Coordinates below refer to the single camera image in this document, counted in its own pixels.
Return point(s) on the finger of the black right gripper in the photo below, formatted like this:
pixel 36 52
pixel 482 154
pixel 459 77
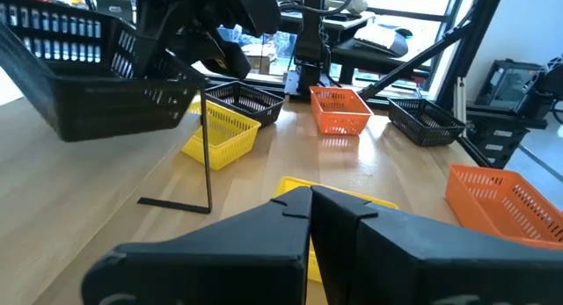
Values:
pixel 147 45
pixel 220 54

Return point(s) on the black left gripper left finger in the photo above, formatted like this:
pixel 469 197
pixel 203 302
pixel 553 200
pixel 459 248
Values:
pixel 246 234

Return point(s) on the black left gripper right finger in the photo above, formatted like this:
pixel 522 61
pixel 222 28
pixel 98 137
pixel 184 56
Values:
pixel 396 243

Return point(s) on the yellow slotted plastic basket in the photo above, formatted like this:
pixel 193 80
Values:
pixel 288 185
pixel 228 147

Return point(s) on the black slotted plastic basket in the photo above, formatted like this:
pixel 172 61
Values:
pixel 110 107
pixel 264 114
pixel 440 135

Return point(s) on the orange slotted plastic basket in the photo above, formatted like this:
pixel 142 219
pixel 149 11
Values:
pixel 484 208
pixel 343 122

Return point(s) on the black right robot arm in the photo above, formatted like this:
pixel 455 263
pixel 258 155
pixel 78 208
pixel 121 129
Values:
pixel 310 45

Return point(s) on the brown cardboard box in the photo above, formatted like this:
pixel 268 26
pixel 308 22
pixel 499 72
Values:
pixel 259 59

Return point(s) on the black monitor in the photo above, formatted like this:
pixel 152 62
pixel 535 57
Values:
pixel 114 8

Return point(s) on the black drawer cabinet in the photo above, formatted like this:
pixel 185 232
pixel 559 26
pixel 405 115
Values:
pixel 497 142

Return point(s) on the black desk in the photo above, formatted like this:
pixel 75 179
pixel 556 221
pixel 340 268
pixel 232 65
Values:
pixel 365 61

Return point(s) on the white computer keyboard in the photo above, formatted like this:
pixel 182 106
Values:
pixel 378 37

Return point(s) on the black computer mouse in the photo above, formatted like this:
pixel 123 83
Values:
pixel 404 32

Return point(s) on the black enclosure box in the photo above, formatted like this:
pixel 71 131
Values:
pixel 506 85

